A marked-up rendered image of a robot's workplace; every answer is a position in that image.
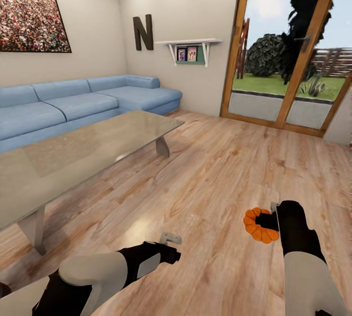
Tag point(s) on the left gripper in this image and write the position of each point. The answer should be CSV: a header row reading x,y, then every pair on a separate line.
x,y
170,254

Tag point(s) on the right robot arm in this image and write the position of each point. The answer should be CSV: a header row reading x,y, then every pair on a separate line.
x,y
310,289

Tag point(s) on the pumpkin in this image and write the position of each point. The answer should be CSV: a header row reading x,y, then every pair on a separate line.
x,y
259,233

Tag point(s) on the picture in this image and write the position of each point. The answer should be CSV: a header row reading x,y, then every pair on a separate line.
x,y
191,53
181,54
32,26

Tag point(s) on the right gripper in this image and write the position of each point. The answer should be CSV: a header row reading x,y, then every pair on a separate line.
x,y
266,221

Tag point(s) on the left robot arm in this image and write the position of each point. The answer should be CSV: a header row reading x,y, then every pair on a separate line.
x,y
82,284

